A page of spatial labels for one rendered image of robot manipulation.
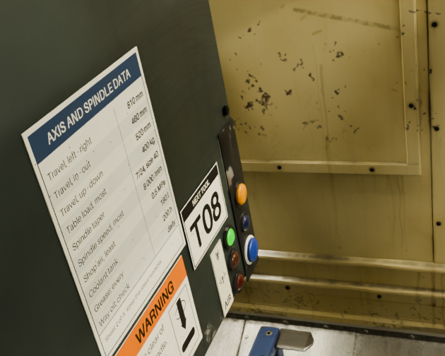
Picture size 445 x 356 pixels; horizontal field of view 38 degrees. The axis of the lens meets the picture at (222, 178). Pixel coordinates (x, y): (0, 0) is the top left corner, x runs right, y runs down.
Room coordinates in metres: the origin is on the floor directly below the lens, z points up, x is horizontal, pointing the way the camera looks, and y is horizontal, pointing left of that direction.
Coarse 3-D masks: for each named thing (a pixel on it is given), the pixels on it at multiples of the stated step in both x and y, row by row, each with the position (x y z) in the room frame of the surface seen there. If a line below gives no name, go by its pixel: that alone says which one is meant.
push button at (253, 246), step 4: (252, 240) 0.65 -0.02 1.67; (256, 240) 0.66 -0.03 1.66; (248, 244) 0.64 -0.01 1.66; (252, 244) 0.64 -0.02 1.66; (256, 244) 0.65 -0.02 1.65; (248, 248) 0.64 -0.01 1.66; (252, 248) 0.64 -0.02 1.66; (256, 248) 0.65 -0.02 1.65; (248, 252) 0.64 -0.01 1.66; (252, 252) 0.64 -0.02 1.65; (256, 252) 0.65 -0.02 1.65; (248, 256) 0.64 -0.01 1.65; (252, 256) 0.64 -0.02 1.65; (256, 256) 0.65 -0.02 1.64; (252, 260) 0.64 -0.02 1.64
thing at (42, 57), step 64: (0, 0) 0.40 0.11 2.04; (64, 0) 0.46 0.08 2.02; (128, 0) 0.53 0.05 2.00; (192, 0) 0.64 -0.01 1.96; (0, 64) 0.39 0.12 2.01; (64, 64) 0.44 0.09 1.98; (192, 64) 0.61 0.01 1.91; (0, 128) 0.37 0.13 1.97; (192, 128) 0.59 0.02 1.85; (0, 192) 0.35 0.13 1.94; (192, 192) 0.56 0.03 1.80; (0, 256) 0.34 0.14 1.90; (64, 256) 0.38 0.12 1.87; (0, 320) 0.32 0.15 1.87; (64, 320) 0.36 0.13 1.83
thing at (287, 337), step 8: (280, 328) 0.98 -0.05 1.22; (280, 336) 0.96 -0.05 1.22; (288, 336) 0.96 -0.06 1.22; (296, 336) 0.95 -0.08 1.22; (304, 336) 0.95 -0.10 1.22; (312, 336) 0.95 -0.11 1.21; (280, 344) 0.94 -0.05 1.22; (288, 344) 0.94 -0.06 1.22; (296, 344) 0.93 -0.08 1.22; (304, 344) 0.93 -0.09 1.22; (312, 344) 0.93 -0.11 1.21
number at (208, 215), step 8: (216, 184) 0.61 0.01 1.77; (216, 192) 0.60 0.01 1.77; (208, 200) 0.58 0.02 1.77; (216, 200) 0.60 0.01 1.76; (200, 208) 0.56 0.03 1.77; (208, 208) 0.58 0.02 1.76; (216, 208) 0.60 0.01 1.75; (208, 216) 0.58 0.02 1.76; (216, 216) 0.59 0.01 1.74; (208, 224) 0.57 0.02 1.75; (216, 224) 0.59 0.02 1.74; (208, 232) 0.57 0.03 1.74
